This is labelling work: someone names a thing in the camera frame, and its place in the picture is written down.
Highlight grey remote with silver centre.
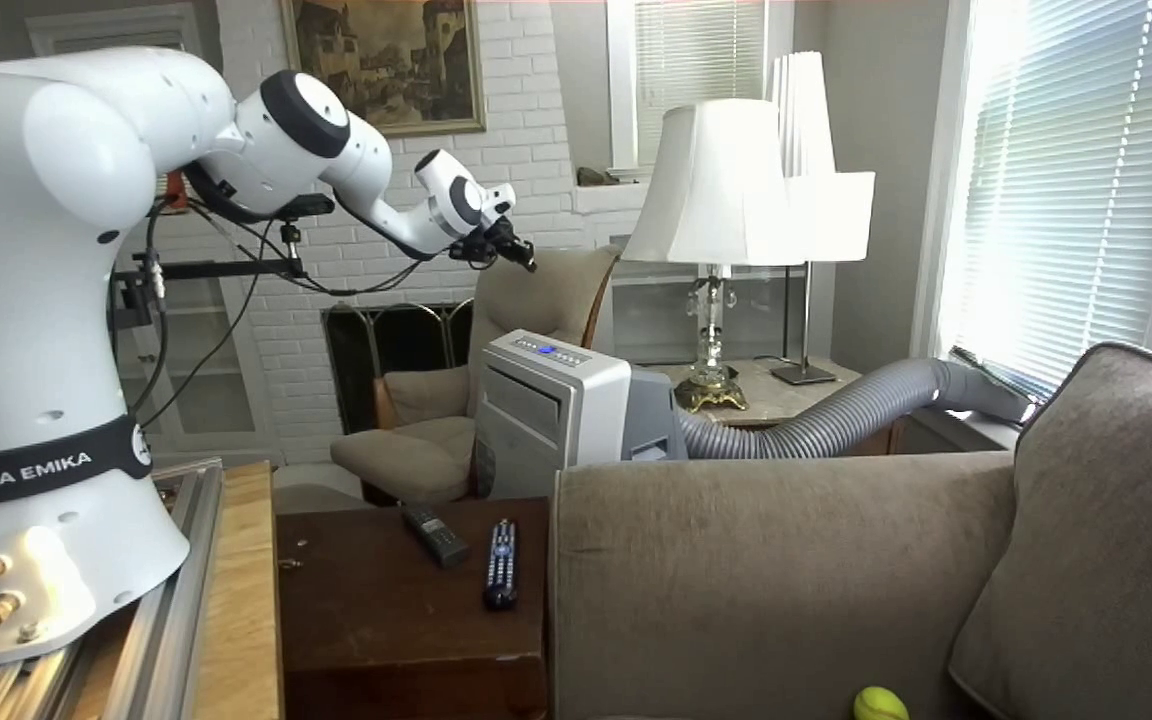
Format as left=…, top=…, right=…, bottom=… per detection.
left=396, top=502, right=472, bottom=572

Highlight light wooden robot platform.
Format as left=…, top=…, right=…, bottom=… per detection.
left=184, top=456, right=288, bottom=720

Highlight yellow-green tennis ball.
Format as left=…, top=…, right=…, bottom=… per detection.
left=849, top=678, right=916, bottom=720

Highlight white framed window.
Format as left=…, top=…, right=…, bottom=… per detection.
left=595, top=0, right=798, bottom=187

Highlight grey-beige fabric sofa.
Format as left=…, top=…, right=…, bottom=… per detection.
left=542, top=339, right=1152, bottom=720

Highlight stone-top white lamp table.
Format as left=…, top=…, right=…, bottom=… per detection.
left=636, top=351, right=875, bottom=430

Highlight brass crystal lamp white shade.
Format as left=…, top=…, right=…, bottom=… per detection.
left=618, top=96, right=807, bottom=414

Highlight brown wooden side table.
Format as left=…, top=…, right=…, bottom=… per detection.
left=270, top=491, right=554, bottom=720

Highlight grey ribbed exhaust hose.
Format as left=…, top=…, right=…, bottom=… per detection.
left=662, top=348, right=1049, bottom=465

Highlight black fireplace screen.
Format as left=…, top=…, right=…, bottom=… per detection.
left=317, top=296, right=477, bottom=440

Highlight black metal bracket bar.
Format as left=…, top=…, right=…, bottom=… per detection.
left=106, top=217, right=341, bottom=320

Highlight aluminium mounting rail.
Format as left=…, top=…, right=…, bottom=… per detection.
left=0, top=456, right=229, bottom=720

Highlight black remote with blue buttons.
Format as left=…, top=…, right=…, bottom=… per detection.
left=480, top=515, right=523, bottom=617

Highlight white portable air conditioner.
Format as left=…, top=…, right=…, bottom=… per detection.
left=472, top=325, right=636, bottom=502

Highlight slim lamp with dark base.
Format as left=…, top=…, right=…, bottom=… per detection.
left=764, top=49, right=880, bottom=391

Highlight beige upholstered armchair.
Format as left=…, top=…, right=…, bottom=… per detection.
left=327, top=243, right=624, bottom=509

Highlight white window blinds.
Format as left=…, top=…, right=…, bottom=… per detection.
left=934, top=0, right=1152, bottom=401

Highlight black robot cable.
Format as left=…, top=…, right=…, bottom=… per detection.
left=131, top=196, right=444, bottom=430

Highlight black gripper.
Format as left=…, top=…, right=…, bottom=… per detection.
left=446, top=208, right=541, bottom=274

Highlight framed painting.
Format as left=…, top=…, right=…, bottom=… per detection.
left=276, top=0, right=490, bottom=141

